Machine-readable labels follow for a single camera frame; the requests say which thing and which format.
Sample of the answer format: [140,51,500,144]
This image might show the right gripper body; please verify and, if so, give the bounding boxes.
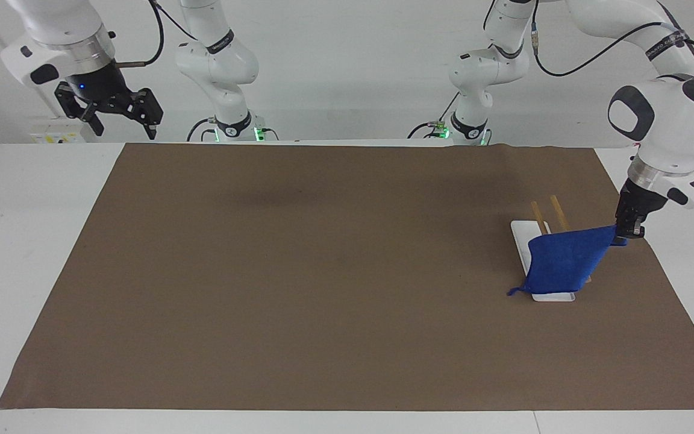
[64,59,130,105]

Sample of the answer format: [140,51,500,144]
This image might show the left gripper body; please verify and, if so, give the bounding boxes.
[616,179,669,225]

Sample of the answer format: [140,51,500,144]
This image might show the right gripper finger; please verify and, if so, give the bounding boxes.
[104,88,164,141]
[54,81,105,137]

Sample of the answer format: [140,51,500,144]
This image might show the blue towel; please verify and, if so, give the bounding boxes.
[507,225,628,297]

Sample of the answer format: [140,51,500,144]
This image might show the white rectangular tray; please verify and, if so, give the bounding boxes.
[511,195,593,303]

